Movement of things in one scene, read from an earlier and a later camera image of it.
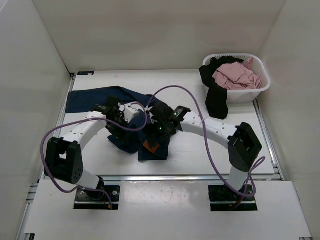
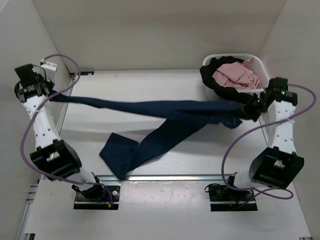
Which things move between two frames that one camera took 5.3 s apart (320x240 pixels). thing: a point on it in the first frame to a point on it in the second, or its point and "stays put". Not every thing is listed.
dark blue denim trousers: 125,114 to 121,154
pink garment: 236,75 stays put
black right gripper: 151,128 to 247,110
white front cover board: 168,207 stays put
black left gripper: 121,133 to 49,83
